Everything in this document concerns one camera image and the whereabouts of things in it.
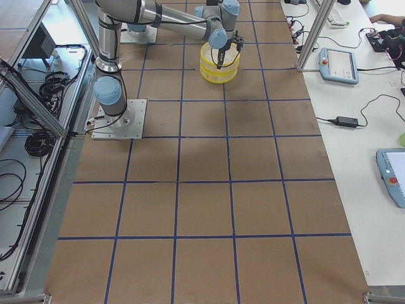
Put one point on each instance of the black power brick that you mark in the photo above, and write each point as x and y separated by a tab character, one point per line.
345	122

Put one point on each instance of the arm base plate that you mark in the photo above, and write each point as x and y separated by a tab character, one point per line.
128	126
147	36

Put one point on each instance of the yellow steamer basket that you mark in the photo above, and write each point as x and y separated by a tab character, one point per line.
217	77
208	58

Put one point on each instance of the teach pendant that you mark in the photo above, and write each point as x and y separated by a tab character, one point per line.
391	165
338	66

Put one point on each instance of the aluminium frame post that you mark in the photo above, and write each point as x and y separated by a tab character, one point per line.
318	23

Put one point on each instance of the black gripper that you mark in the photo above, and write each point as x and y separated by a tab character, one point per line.
223	51

